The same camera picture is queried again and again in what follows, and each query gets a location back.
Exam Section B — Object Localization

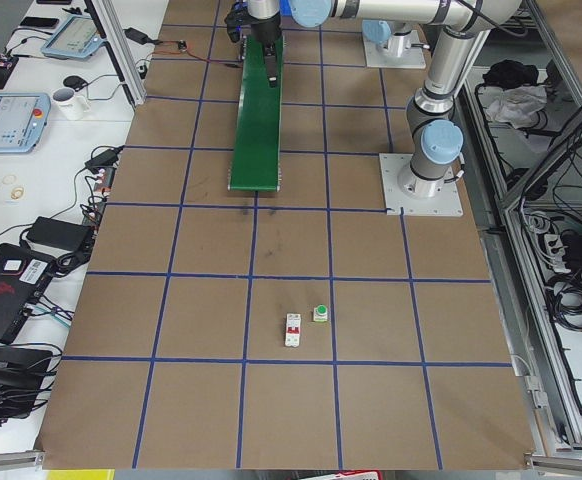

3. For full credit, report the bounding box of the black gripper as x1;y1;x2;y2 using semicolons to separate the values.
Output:
248;13;282;88

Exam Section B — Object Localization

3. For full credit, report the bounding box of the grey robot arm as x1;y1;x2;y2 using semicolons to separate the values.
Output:
290;1;520;132
362;20;421;58

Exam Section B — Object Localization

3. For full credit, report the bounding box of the blue plastic bin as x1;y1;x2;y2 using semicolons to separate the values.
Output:
279;0;291;16

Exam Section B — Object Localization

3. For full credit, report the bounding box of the green conveyor belt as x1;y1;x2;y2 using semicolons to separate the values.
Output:
229;35;282;192

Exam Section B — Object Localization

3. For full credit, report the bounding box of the far blue teach pendant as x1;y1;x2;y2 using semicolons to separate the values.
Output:
40;14;104;60

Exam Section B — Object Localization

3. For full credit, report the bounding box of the blue teach pendant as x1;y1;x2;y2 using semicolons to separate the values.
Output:
0;93;51;154
40;14;104;60

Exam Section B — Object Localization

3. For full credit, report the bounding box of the white mug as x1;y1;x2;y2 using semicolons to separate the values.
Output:
52;87;91;121

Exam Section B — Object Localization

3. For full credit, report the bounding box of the near blue teach pendant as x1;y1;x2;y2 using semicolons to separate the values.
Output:
0;93;51;154

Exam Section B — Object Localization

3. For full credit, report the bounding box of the white red circuit breaker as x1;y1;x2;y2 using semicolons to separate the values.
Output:
284;313;302;348

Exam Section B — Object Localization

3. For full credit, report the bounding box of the black power adapter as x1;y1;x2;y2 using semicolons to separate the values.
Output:
26;216;93;252

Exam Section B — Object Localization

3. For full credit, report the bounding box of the black laptop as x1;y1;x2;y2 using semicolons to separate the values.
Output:
0;243;55;344

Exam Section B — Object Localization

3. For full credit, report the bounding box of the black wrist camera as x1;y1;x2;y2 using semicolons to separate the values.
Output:
224;2;248;43

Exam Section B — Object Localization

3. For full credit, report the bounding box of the red black conveyor cable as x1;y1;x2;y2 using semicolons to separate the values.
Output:
150;39;245;69

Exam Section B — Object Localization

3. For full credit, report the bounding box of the green push button switch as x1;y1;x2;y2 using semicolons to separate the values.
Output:
313;304;329;323

